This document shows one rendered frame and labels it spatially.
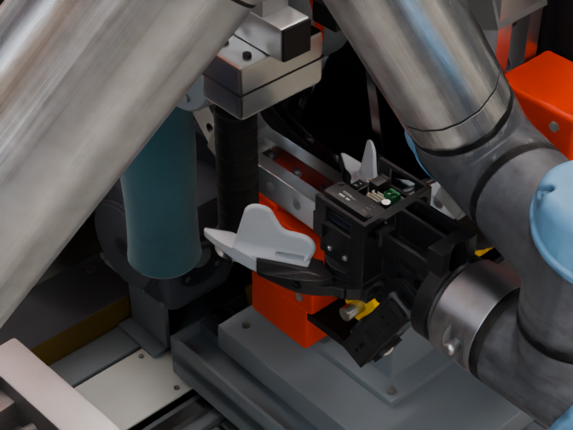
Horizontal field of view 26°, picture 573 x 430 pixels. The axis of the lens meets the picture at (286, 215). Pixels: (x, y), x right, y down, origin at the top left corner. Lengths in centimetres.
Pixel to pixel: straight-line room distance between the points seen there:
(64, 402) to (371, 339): 24
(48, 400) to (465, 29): 42
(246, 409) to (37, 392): 84
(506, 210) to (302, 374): 95
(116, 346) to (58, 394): 103
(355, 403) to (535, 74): 71
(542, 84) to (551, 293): 34
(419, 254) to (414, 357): 84
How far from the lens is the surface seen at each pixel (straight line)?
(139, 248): 146
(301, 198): 138
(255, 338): 177
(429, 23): 74
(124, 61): 51
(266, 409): 178
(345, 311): 138
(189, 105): 119
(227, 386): 179
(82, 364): 196
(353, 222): 89
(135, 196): 141
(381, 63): 76
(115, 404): 189
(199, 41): 52
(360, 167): 104
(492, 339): 85
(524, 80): 109
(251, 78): 98
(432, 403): 169
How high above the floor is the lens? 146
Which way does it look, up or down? 39 degrees down
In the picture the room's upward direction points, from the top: straight up
